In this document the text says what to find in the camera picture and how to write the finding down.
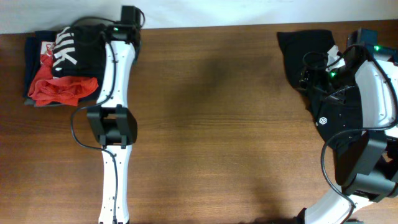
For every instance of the dark green t-shirt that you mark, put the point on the dark green t-shirt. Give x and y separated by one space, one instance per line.
79 51

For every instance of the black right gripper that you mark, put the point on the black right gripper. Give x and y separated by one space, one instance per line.
316 83

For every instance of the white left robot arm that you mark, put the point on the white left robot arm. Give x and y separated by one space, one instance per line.
112 123

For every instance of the red printed t-shirt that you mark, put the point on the red printed t-shirt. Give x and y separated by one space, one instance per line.
46 88

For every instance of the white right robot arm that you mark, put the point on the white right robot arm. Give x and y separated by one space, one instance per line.
365 159

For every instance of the navy folded garment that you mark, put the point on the navy folded garment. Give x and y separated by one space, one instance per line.
31 57

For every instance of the black polo shirt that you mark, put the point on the black polo shirt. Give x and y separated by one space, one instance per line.
329 116

